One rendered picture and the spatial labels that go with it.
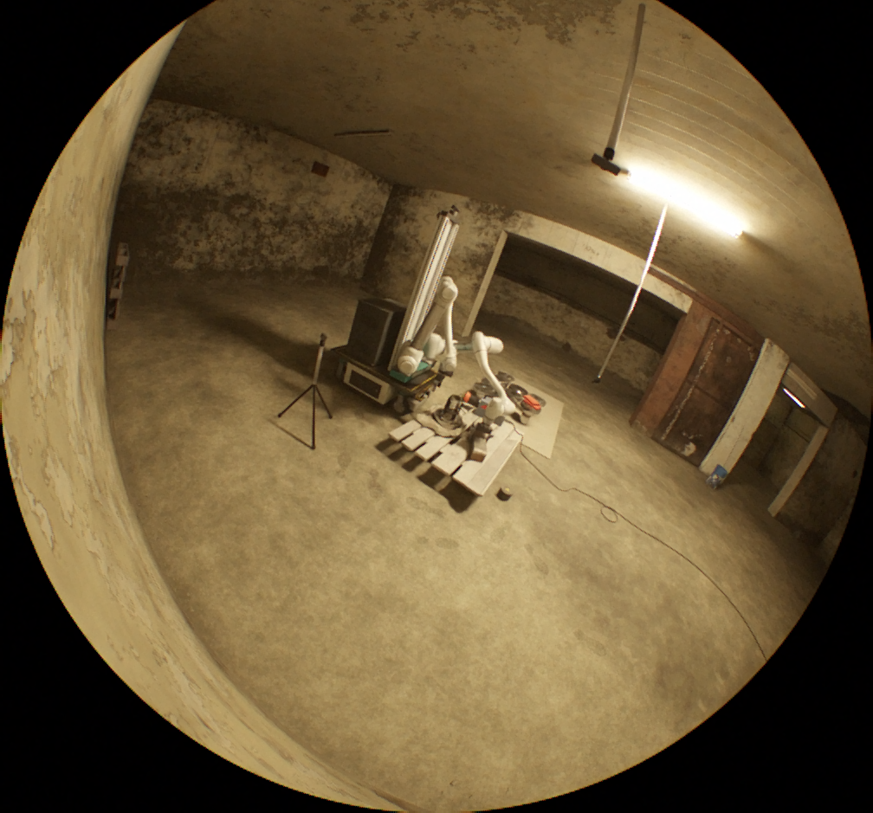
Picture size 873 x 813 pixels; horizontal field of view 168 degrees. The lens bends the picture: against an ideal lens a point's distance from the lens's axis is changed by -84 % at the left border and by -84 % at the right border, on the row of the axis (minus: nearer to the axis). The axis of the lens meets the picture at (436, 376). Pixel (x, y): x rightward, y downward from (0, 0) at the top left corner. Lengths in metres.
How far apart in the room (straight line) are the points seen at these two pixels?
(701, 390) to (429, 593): 5.78
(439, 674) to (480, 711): 0.26
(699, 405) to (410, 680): 6.09
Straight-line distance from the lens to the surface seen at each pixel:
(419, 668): 1.47
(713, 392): 6.49
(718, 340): 6.40
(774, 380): 7.11
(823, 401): 8.54
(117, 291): 3.83
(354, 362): 2.67
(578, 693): 1.84
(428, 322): 2.16
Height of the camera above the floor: 1.38
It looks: 21 degrees down
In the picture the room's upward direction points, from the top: 21 degrees clockwise
